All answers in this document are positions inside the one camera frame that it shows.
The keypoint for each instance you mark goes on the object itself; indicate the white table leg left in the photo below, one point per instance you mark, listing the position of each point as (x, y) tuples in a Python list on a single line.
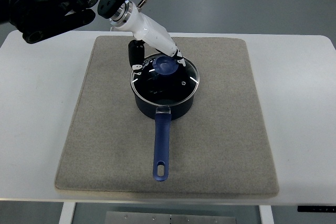
[(67, 213)]

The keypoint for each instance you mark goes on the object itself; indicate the dark blue saucepan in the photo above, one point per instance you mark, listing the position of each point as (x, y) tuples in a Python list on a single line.
[(163, 113)]

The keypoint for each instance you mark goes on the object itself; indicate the black table control panel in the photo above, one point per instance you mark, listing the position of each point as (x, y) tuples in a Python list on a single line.
[(320, 209)]

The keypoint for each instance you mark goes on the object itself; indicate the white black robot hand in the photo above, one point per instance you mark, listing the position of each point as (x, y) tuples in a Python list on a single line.
[(129, 18)]

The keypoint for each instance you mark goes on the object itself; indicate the metal base plate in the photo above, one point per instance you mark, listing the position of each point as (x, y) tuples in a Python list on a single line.
[(138, 217)]

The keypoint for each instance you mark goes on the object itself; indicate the glass lid with blue knob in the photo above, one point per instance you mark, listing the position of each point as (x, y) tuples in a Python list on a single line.
[(162, 80)]

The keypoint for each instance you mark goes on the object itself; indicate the white table leg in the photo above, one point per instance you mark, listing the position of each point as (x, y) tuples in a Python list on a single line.
[(67, 213), (266, 215)]

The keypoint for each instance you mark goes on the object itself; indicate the grey felt mat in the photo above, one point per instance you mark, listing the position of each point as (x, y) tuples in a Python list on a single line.
[(218, 149)]

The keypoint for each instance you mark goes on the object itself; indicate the white table leg right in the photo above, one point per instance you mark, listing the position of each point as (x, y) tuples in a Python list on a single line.
[(266, 215)]

